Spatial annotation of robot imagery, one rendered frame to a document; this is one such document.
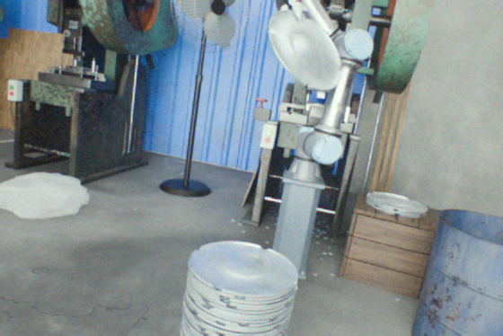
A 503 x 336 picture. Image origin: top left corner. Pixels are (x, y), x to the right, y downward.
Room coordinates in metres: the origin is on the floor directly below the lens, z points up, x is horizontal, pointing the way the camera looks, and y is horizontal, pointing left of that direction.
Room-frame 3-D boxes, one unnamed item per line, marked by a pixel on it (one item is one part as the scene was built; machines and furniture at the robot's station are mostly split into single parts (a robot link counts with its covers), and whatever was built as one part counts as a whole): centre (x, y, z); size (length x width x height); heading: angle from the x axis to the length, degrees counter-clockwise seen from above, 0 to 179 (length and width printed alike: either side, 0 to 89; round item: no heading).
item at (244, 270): (0.89, -0.02, 0.34); 0.29 x 0.29 x 0.01
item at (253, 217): (2.54, -0.12, 0.45); 0.92 x 0.12 x 0.90; 170
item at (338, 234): (2.45, -0.65, 0.45); 0.92 x 0.12 x 0.90; 170
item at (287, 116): (2.36, -0.36, 0.68); 0.45 x 0.30 x 0.06; 80
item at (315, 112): (2.19, -0.33, 0.72); 0.25 x 0.14 x 0.14; 170
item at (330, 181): (2.37, -0.36, 0.31); 0.43 x 0.42 x 0.01; 80
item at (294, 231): (1.62, -0.24, 0.23); 0.19 x 0.19 x 0.45; 85
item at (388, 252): (1.73, -0.73, 0.18); 0.40 x 0.38 x 0.35; 163
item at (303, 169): (1.62, -0.24, 0.50); 0.15 x 0.15 x 0.10
